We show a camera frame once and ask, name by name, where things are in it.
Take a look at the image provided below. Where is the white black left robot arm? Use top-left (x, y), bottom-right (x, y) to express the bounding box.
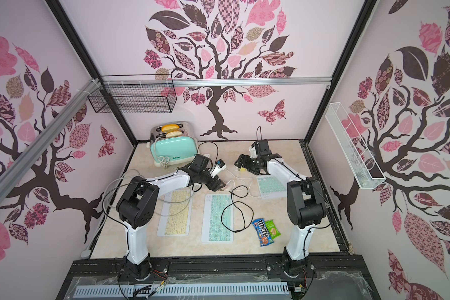
top-left (116, 154), bottom-right (226, 280)

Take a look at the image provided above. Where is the mint green toaster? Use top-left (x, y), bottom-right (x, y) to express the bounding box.
top-left (148, 121), bottom-right (198, 168)

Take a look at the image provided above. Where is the aluminium rail back wall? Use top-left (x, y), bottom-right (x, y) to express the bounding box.
top-left (103, 77), bottom-right (332, 87)

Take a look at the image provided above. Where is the black wire basket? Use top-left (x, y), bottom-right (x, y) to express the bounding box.
top-left (87, 76), bottom-right (178, 113)

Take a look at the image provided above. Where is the aluminium rail wall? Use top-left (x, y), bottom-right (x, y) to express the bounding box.
top-left (103, 77), bottom-right (332, 87)
top-left (0, 79), bottom-right (98, 204)

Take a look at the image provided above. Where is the white power strip cord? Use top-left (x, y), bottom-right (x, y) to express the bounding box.
top-left (102, 170), bottom-right (143, 226)

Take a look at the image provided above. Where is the white wire shelf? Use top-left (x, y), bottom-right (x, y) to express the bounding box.
top-left (325, 102), bottom-right (386, 190)

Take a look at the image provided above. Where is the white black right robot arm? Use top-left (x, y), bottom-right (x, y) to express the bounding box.
top-left (234, 139), bottom-right (327, 277)

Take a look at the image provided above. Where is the aluminium rail left wall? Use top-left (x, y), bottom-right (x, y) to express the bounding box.
top-left (0, 79), bottom-right (98, 204)

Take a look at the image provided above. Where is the white slotted cable duct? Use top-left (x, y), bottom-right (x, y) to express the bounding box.
top-left (69, 282), bottom-right (289, 300)

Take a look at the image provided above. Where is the blue candy bag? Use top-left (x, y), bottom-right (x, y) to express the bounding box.
top-left (252, 218), bottom-right (274, 247)

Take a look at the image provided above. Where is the yellow wireless keyboard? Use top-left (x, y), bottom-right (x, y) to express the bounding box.
top-left (157, 189), bottom-right (193, 237)

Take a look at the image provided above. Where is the green wireless keyboard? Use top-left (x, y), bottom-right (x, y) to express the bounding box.
top-left (256, 176), bottom-right (286, 200)
top-left (201, 194), bottom-right (234, 244)

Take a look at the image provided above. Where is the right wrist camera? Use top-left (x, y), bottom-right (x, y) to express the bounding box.
top-left (249, 142), bottom-right (259, 160)

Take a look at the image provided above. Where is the green snack packet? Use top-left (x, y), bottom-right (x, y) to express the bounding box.
top-left (265, 220), bottom-right (281, 240)

